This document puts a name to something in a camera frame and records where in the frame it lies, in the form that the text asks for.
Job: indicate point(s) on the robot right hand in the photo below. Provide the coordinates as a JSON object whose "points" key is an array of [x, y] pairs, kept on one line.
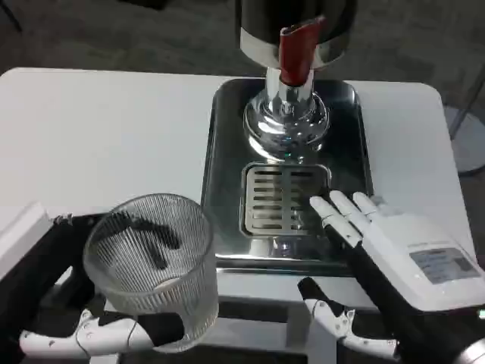
{"points": [[398, 246]]}

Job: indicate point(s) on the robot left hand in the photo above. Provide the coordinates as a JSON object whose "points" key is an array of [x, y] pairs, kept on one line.
{"points": [[49, 261]]}

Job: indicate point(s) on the clear ribbed glass cup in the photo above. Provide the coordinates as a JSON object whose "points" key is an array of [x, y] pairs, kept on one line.
{"points": [[159, 295]]}

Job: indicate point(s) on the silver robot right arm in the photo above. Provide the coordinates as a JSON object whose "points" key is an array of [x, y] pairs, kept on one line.
{"points": [[473, 356]]}

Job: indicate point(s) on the grey round stand base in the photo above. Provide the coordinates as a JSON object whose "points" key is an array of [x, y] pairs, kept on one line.
{"points": [[470, 144]]}

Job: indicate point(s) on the slotted steel drip grid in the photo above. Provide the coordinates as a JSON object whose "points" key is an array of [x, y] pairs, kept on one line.
{"points": [[265, 197]]}

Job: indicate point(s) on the chrome and black drink dispenser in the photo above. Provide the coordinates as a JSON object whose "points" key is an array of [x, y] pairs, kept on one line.
{"points": [[288, 121]]}

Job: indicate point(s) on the steel drip tray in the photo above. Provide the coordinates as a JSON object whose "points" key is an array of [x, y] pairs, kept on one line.
{"points": [[227, 151]]}

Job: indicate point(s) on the white table frame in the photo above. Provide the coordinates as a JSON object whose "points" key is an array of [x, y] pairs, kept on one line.
{"points": [[265, 295]]}

